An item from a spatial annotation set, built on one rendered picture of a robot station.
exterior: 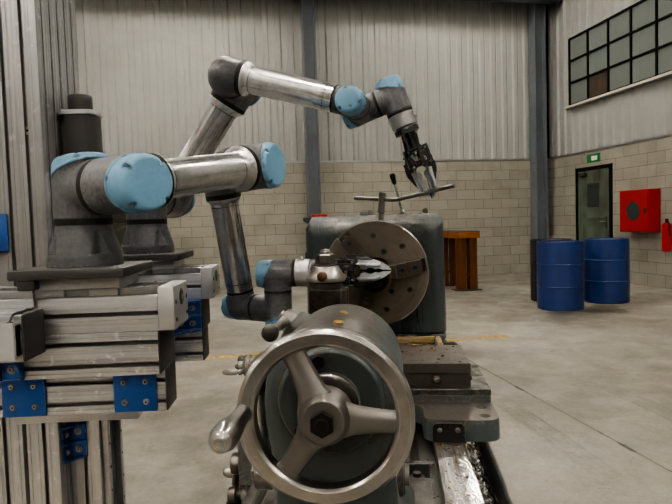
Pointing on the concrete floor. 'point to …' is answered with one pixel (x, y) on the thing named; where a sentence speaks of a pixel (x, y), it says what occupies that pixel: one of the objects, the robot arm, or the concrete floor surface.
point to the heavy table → (464, 248)
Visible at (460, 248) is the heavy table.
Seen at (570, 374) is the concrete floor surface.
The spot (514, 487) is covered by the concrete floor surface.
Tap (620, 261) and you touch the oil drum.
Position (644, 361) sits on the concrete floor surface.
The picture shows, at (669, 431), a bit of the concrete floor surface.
